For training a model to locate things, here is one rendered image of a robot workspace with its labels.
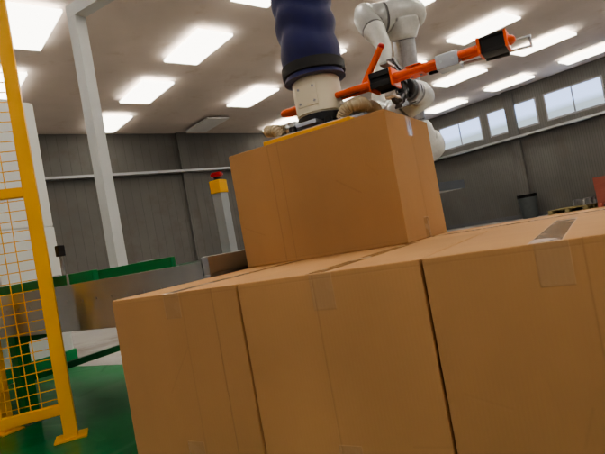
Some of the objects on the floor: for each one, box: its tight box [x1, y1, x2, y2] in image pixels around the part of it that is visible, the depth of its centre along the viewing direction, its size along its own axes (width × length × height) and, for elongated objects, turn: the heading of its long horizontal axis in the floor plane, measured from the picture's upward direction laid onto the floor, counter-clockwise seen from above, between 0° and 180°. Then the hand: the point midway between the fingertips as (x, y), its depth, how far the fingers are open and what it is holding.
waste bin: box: [517, 193, 539, 219], centre depth 1525 cm, size 56×56×71 cm
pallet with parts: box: [547, 196, 598, 215], centre depth 1418 cm, size 113×78×32 cm
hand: (388, 80), depth 167 cm, fingers open, 10 cm apart
